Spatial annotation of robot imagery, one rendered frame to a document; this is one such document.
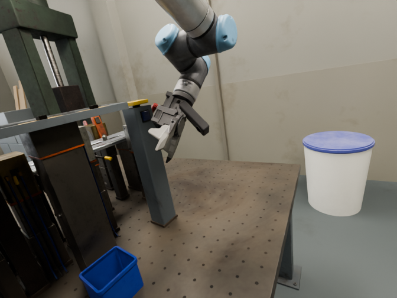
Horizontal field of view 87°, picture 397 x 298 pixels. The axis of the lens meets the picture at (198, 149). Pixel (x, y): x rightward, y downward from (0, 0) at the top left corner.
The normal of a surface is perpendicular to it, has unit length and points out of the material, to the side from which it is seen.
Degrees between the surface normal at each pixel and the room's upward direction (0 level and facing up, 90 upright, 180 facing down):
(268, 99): 90
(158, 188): 90
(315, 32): 90
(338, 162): 93
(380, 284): 0
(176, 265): 0
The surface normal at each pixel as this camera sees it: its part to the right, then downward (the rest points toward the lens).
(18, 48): -0.21, 0.32
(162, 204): 0.80, 0.06
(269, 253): -0.16, -0.94
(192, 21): 0.16, 0.91
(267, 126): -0.48, 0.35
